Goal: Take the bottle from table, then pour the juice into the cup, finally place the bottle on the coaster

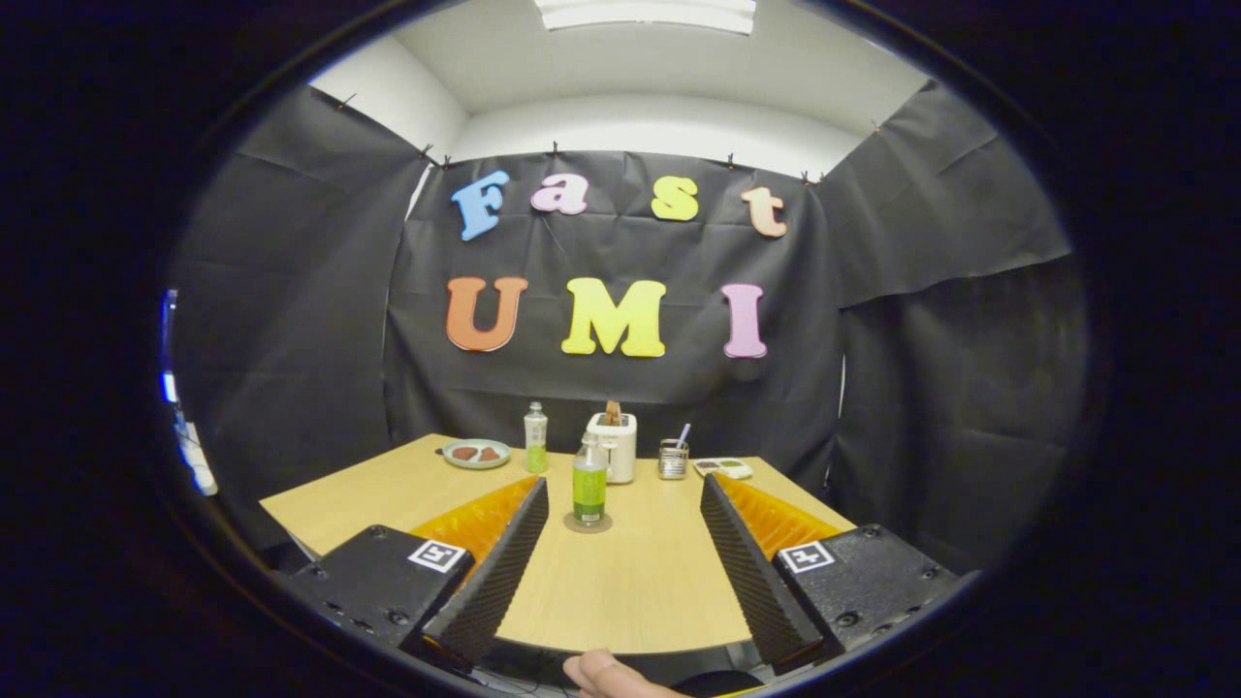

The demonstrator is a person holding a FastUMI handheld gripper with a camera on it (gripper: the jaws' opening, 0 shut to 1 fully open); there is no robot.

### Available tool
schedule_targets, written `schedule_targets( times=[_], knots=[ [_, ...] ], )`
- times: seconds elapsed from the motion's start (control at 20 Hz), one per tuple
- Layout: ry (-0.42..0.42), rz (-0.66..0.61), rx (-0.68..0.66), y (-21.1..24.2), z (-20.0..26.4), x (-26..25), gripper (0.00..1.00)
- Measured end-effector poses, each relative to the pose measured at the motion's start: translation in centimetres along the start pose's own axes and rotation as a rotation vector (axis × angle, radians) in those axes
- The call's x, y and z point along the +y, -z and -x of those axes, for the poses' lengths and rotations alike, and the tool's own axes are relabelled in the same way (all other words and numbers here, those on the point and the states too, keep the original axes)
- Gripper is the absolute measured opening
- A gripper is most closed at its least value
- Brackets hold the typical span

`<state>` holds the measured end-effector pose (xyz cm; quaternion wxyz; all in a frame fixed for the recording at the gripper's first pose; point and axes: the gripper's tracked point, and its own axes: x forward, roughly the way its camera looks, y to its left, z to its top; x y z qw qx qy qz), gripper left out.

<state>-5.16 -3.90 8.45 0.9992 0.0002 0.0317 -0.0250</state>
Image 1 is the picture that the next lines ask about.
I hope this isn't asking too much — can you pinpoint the small green white-labelled bottle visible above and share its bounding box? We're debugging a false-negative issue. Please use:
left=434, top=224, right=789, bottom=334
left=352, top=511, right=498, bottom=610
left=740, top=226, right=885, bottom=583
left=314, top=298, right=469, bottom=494
left=524, top=401, right=549, bottom=474

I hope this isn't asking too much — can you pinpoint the green juice bottle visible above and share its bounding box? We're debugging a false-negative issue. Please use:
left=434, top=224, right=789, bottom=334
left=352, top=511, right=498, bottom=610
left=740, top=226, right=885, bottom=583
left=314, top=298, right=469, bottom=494
left=572, top=432, right=609, bottom=525

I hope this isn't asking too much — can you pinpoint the wooden table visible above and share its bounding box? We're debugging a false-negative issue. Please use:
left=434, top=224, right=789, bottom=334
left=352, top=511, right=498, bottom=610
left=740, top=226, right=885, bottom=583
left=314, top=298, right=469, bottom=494
left=259, top=433, right=859, bottom=655

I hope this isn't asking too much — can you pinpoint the white toaster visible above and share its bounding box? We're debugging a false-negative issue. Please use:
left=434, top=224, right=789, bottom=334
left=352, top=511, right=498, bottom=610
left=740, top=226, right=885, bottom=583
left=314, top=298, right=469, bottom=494
left=586, top=412, right=638, bottom=485

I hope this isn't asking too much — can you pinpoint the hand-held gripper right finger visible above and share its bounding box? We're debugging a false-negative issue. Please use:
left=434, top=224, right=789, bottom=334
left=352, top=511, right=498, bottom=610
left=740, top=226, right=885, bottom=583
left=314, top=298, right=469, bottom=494
left=700, top=472, right=961, bottom=672

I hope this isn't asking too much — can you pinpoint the white and blue device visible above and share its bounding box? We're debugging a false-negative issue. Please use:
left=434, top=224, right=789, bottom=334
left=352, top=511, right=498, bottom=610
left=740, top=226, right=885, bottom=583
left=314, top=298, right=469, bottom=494
left=160, top=289, right=219, bottom=497

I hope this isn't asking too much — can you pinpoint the pale green plate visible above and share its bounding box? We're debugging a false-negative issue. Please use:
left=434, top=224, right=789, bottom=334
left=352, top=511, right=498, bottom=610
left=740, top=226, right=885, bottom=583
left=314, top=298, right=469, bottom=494
left=441, top=438, right=512, bottom=470

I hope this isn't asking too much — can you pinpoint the ceiling light panel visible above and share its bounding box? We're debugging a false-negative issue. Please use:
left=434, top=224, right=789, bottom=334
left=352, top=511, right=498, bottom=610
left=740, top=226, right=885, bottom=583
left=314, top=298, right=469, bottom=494
left=533, top=0, right=757, bottom=35

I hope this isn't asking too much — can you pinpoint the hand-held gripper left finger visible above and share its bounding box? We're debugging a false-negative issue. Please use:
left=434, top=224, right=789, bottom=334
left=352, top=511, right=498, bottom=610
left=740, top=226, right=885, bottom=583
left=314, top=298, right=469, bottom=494
left=286, top=475, right=551, bottom=672

